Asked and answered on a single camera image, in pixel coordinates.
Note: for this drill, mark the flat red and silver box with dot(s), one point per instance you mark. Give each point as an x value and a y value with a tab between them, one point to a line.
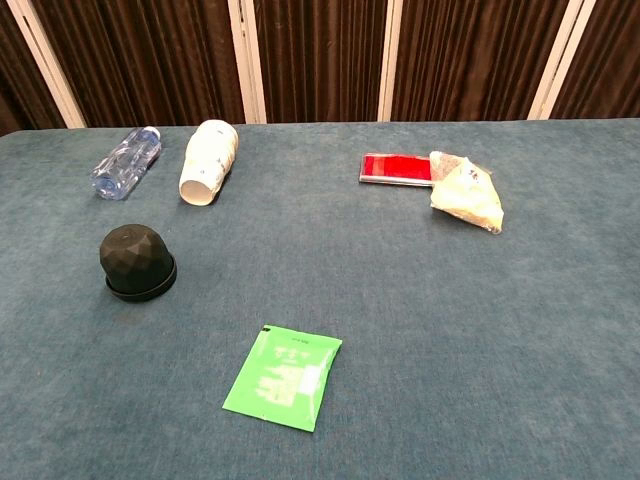
395	169

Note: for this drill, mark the green sachet packet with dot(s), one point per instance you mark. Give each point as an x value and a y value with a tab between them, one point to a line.
285	375

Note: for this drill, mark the clear plastic water bottle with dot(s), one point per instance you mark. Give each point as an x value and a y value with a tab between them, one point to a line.
125	162

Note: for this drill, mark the black faceted dome object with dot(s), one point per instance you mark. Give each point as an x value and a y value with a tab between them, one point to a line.
135	260

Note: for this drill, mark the white paper cup stack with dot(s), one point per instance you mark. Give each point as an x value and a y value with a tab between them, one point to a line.
207	160

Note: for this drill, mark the blue felt table cover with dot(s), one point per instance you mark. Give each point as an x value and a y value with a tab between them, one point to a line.
400	300

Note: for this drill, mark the clear bag with white contents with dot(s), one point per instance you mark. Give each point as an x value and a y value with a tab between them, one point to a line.
465	200

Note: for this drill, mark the brown curtain panel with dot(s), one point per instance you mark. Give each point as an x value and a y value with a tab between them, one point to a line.
150	60
320	60
15	75
610	60
475	60

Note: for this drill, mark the white screen frame post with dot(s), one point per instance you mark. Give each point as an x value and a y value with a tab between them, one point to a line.
44	60
246	60
391	60
556	60

